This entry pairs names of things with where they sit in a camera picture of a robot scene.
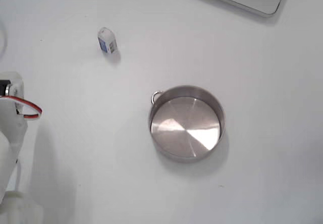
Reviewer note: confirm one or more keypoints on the small white and blue box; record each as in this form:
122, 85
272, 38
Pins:
106, 41

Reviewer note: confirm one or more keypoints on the round metal bowl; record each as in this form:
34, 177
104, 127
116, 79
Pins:
185, 128

